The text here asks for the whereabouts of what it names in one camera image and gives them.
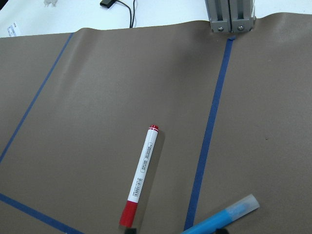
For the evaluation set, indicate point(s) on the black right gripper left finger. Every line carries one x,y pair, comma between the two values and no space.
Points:
130,231

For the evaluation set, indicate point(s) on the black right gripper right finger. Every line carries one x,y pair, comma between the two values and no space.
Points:
221,231

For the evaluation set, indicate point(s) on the red white marker pen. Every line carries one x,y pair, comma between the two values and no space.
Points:
129,211

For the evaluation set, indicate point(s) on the blue highlighter pen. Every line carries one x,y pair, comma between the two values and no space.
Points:
225,217

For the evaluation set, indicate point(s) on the small black usb device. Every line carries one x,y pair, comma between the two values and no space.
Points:
107,3

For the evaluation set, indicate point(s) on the white printed label sticker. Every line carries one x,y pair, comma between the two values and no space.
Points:
13,30

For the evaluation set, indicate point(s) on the aluminium frame post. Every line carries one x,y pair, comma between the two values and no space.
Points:
231,15

